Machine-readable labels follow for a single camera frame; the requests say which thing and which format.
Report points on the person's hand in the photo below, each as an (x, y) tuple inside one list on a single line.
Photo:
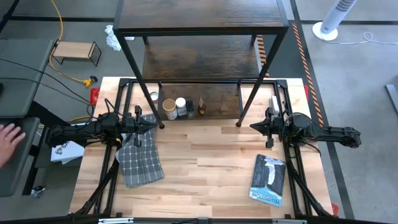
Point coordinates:
[(9, 143)]

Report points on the grey checked cloth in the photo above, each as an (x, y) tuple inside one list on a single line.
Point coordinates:
[(140, 165)]

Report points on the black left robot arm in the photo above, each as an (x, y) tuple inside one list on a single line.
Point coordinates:
[(77, 133)]

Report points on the white crumpled cloth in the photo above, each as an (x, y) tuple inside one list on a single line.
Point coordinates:
[(112, 39)]

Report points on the small metal caster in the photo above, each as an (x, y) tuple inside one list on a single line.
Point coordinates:
[(37, 191)]

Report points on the silver metal bar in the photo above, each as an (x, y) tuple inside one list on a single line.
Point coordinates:
[(115, 220), (289, 221)]

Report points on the amber glass spice bottle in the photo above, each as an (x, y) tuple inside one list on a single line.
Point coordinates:
[(201, 107)]

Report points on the black aluminium rig frame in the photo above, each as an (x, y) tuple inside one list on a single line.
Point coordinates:
[(282, 82)]

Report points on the grey desk top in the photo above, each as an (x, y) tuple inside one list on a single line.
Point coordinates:
[(18, 180), (21, 77)]

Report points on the white lid spice jar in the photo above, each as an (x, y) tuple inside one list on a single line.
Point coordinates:
[(181, 104)]

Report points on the black desk frame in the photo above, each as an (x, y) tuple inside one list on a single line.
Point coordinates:
[(40, 112)]

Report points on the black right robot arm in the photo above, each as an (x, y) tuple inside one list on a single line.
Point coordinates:
[(329, 135)]

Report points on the black hazard striped floor mat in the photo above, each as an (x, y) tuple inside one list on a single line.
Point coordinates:
[(262, 56)]

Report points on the black power plug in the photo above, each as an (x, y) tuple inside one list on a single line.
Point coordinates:
[(93, 78)]

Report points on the wooden shelf unit black frame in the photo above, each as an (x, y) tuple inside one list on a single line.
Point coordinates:
[(199, 15)]

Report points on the white tower fan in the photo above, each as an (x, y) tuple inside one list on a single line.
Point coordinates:
[(334, 15)]

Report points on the Yellowstone printed flat packet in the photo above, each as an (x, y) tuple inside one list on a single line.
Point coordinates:
[(267, 180)]

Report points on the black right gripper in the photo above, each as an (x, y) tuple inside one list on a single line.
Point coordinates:
[(273, 127)]

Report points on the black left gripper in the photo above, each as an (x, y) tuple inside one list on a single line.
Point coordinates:
[(133, 126)]

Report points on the small pink patterned cup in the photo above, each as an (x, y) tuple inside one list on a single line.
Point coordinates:
[(154, 96)]

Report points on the red plastic clamp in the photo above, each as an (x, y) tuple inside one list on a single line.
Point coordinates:
[(94, 96), (335, 209)]

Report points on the white plastic device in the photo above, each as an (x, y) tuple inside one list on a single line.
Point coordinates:
[(273, 102)]

